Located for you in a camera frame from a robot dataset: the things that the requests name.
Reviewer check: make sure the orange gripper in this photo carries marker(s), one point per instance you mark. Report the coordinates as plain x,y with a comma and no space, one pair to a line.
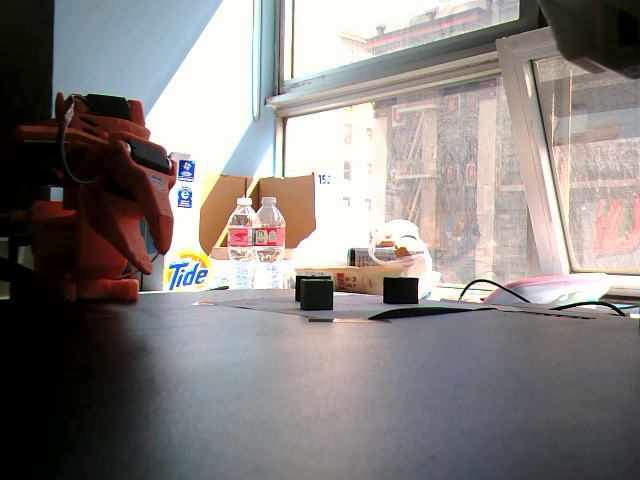
150,200

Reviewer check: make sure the green cube with circle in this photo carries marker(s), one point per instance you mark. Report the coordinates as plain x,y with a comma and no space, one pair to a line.
316,295

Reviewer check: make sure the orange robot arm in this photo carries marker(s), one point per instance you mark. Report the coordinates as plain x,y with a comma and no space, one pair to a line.
50,225

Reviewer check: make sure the black cube with X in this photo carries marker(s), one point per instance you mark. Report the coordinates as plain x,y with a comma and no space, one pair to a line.
297,289
400,291

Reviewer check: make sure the white Tide detergent box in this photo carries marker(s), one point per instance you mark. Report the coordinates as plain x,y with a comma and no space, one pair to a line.
187,272

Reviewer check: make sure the clear water bottle red label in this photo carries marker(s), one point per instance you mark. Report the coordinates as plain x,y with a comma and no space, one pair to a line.
271,235
242,235

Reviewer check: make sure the brown cardboard box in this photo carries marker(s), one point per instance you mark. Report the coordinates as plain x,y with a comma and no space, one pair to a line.
295,205

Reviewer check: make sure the printed can in bag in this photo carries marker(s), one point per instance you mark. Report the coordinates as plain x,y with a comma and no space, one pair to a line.
360,256

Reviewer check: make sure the printed food box in bag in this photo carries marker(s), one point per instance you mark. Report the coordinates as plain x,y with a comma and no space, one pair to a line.
355,281

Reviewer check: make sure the clear plastic bag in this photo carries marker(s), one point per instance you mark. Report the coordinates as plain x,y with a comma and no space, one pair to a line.
405,235

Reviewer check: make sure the white leaning window sash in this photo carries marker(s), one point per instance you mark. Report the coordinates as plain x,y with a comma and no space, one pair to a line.
520,125

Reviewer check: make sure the black toothed strip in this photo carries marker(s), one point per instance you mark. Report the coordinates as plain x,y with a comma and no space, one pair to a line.
550,314

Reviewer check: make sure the window frame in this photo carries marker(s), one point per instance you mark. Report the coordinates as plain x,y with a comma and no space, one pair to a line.
380,85

